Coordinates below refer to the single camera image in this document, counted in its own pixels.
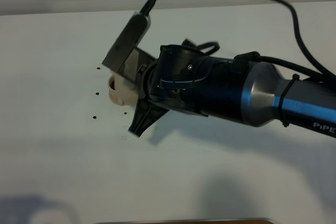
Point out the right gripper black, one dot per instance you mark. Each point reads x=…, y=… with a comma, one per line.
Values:
x=187, y=80

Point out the beige teapot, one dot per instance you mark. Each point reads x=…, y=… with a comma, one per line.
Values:
x=126, y=91

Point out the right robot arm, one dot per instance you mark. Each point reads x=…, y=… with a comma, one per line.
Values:
x=268, y=96

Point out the left beige teacup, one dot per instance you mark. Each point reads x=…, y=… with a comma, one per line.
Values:
x=115, y=95

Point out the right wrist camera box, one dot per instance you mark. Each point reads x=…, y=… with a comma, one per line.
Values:
x=124, y=57

